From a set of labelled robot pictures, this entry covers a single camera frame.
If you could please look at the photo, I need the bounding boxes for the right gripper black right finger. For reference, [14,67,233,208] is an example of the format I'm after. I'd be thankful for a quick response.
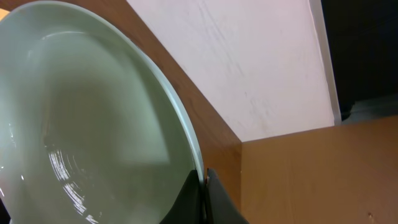
[205,168,249,224]

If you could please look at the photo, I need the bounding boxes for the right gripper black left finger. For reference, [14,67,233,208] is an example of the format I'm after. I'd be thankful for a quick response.
[160,170,203,224]

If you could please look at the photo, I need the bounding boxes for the light blue plate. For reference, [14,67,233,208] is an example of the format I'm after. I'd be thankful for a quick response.
[1,1,203,223]

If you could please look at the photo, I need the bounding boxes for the yellow plate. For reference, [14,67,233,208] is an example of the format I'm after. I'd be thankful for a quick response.
[0,9,9,21]

